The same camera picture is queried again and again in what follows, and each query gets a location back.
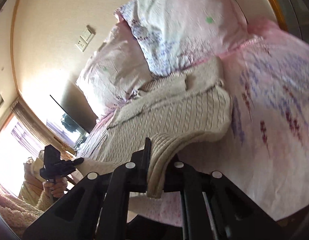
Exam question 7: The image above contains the white blue floral pillow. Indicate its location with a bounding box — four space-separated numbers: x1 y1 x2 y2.
115 0 250 76

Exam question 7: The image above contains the person's left hand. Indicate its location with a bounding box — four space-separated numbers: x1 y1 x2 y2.
43 177 67 198

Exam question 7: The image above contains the white wall socket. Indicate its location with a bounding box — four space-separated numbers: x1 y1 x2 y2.
75 25 95 52

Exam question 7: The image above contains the wooden headboard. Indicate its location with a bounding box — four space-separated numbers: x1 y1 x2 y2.
268 0 288 31

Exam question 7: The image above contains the pink floral bed sheet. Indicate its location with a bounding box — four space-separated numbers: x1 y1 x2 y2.
78 19 309 226

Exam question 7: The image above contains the beige cable-knit sweater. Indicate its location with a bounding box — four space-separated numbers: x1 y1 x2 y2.
78 57 232 198

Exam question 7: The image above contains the fluffy pink sleeve forearm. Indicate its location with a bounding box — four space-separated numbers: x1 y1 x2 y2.
0 182 53 238

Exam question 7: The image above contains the pale pink floral pillow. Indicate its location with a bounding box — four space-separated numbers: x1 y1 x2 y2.
76 21 152 119

